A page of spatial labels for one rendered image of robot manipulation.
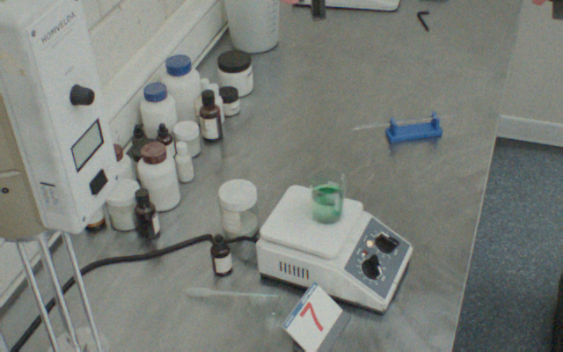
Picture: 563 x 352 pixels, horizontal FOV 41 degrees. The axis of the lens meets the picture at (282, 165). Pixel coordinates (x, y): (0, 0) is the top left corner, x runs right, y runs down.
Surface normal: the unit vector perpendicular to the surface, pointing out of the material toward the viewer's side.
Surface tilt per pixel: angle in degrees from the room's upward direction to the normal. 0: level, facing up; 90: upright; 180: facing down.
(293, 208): 0
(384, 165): 0
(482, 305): 0
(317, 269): 90
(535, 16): 90
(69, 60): 90
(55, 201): 90
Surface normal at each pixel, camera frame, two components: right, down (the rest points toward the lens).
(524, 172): -0.04, -0.78
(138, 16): 0.94, 0.18
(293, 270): -0.42, 0.58
